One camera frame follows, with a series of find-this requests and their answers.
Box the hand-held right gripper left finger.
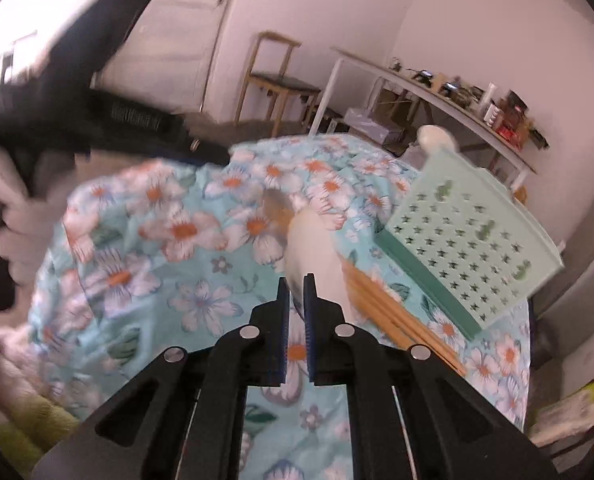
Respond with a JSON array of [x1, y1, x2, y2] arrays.
[[29, 277, 291, 480]]

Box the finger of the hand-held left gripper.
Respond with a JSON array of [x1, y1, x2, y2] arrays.
[[173, 119, 231, 167]]

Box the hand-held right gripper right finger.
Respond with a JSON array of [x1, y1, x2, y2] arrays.
[[303, 274, 560, 480]]

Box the wooden chopstick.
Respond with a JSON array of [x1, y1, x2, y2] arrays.
[[344, 280, 418, 351], [347, 260, 468, 377], [346, 265, 458, 376], [344, 272, 428, 356]]

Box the green plastic utensil basket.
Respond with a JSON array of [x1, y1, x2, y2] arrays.
[[374, 152, 565, 341]]

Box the person's left hand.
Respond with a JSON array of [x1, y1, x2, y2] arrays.
[[0, 137, 71, 288]]

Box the wooden chair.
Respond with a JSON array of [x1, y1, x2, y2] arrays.
[[234, 30, 323, 136]]

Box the white door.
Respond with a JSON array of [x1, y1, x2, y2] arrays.
[[94, 0, 250, 111]]

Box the floral tablecloth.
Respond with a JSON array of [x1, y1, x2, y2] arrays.
[[29, 132, 533, 480]]

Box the white desk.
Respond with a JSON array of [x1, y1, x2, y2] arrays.
[[307, 45, 539, 193]]

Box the grey refrigerator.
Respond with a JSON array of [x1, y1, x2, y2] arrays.
[[530, 240, 594, 411]]

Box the yellow-green cloth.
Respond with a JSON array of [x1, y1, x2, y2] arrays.
[[0, 392, 80, 478]]

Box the yellow and white sack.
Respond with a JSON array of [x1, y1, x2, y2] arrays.
[[524, 375, 594, 448]]

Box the white cylinder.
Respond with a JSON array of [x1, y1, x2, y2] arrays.
[[484, 82, 499, 122]]

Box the red snack packets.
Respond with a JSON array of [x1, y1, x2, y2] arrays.
[[496, 104, 529, 142]]

